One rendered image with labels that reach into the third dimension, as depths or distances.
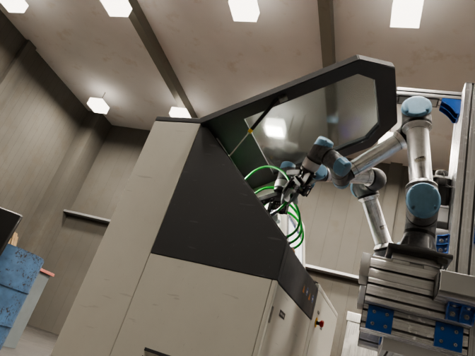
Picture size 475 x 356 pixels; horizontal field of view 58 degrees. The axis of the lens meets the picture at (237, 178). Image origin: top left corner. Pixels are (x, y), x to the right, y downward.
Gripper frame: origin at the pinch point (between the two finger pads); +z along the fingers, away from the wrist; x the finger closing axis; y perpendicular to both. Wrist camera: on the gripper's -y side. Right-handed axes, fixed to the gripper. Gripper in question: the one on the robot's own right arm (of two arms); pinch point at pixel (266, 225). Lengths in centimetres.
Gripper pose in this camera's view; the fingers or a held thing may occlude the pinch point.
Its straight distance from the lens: 210.7
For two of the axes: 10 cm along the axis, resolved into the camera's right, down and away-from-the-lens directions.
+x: 3.3, 4.8, 8.1
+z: -2.9, 8.7, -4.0
